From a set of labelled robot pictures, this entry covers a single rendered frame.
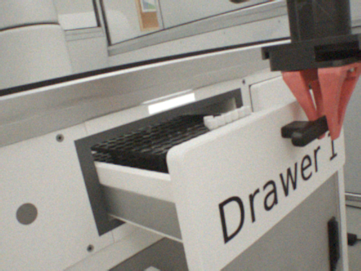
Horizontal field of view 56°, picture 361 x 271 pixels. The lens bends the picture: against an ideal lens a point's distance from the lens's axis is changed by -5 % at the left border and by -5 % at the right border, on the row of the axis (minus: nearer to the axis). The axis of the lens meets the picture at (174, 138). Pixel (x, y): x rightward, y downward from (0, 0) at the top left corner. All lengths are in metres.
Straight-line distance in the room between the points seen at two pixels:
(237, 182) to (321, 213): 0.62
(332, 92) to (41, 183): 0.29
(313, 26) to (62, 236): 0.32
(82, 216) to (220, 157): 0.18
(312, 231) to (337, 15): 0.61
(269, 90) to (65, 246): 0.40
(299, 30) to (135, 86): 0.20
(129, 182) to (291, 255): 0.51
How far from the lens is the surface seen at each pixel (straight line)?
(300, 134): 0.32
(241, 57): 0.57
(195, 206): 0.27
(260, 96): 0.58
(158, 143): 0.41
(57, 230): 0.39
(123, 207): 0.38
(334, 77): 0.33
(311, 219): 0.85
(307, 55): 0.34
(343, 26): 0.35
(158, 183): 0.31
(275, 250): 0.74
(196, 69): 0.49
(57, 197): 0.38
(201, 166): 0.27
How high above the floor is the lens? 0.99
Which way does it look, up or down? 13 degrees down
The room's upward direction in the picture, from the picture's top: 11 degrees counter-clockwise
